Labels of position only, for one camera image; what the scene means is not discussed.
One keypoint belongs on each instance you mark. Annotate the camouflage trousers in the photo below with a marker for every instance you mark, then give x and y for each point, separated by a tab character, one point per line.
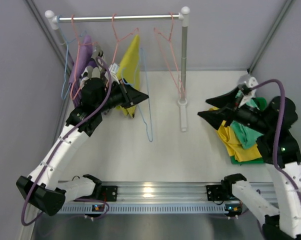
94	68

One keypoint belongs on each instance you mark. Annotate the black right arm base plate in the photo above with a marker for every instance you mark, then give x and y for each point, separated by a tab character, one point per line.
219	193

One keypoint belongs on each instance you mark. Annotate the olive yellow trousers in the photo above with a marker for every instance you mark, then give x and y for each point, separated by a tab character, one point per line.
129	67

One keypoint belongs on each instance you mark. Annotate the purple trousers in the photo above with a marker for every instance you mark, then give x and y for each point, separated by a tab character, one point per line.
84	56

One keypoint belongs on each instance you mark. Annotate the empty light blue hanger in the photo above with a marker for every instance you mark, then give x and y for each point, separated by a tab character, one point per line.
66	43

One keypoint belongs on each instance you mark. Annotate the pink hanger of olive trousers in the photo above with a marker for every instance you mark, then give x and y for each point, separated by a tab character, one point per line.
118	39

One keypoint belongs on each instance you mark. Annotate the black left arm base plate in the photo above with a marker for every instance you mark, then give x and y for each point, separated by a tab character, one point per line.
106	193

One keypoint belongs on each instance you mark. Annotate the aluminium mounting rail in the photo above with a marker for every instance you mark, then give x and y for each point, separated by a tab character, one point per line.
173	198

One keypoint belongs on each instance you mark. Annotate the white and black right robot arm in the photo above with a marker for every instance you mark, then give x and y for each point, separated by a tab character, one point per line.
280	153

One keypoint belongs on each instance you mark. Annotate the green tie-dye trousers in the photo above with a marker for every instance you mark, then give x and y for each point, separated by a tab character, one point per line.
247	136

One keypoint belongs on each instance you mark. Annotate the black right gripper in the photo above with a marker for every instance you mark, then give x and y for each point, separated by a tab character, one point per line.
235	110

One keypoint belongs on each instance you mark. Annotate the pink hanger of yellow trousers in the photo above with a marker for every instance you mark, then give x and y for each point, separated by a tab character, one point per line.
166	48

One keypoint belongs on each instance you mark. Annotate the silver clothes rack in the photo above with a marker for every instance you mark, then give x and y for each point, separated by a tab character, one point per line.
183	16

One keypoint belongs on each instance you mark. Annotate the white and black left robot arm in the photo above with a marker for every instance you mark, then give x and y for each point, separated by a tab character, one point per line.
42	187

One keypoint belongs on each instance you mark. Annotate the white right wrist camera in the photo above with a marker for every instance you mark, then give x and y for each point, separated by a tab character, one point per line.
247	82

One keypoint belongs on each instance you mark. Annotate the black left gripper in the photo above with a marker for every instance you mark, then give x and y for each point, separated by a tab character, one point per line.
127	94

